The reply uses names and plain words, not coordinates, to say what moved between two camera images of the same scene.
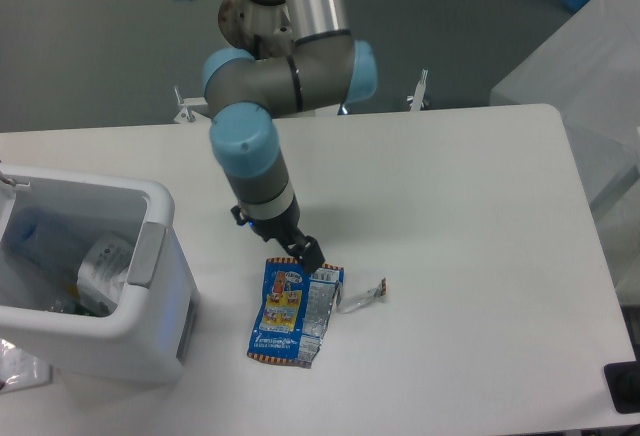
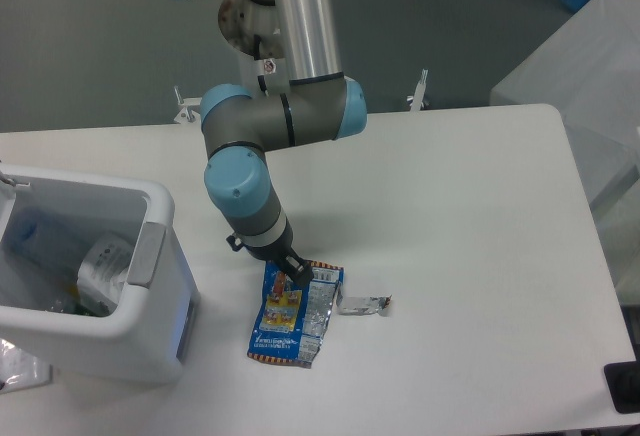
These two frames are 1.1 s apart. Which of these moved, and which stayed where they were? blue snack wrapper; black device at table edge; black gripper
Moved: black gripper
Stayed: black device at table edge; blue snack wrapper
